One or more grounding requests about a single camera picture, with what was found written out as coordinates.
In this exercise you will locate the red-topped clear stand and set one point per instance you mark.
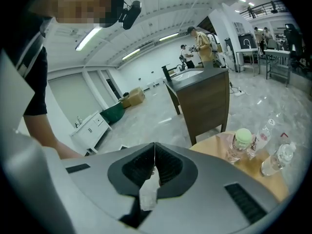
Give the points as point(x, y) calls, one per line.
point(284, 135)

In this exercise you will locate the black faucet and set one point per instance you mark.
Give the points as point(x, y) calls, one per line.
point(167, 73)

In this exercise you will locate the black faucet display panel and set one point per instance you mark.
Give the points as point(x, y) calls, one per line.
point(246, 41)

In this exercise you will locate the person's left forearm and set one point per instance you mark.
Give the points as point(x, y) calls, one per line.
point(48, 135)

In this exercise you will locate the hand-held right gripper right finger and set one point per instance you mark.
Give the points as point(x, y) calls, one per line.
point(195, 203)

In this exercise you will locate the ceiling tube light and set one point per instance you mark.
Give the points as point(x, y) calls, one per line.
point(169, 37)
point(131, 53)
point(87, 39)

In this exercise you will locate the small dark cardboard box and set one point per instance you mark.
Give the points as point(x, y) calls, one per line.
point(126, 103)

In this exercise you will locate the green-capped clear bottle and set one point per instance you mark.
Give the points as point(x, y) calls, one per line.
point(241, 136)

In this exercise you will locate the dark wooden sink vanity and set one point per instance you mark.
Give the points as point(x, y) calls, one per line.
point(204, 101)

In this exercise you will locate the white drawer cabinet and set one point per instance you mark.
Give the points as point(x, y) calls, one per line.
point(92, 130)

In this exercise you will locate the black head-worn camera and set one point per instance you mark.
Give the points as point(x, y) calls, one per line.
point(130, 14)

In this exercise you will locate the person's black-clothed body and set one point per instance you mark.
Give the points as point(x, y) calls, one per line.
point(36, 86)

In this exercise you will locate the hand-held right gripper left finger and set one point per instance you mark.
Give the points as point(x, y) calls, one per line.
point(97, 191)

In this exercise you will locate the white power strip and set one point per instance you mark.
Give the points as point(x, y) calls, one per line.
point(240, 93)

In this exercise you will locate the grey metal table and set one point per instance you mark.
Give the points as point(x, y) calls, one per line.
point(247, 50)
point(278, 52)

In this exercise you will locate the white-capped clear bottle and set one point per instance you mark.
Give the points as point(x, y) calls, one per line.
point(275, 160)

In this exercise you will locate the dark green tub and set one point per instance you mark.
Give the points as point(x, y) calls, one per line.
point(113, 113)

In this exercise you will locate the red-label water bottle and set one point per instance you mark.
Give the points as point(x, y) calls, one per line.
point(262, 136)

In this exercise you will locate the wooden coffee table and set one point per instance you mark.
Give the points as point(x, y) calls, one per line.
point(273, 183)

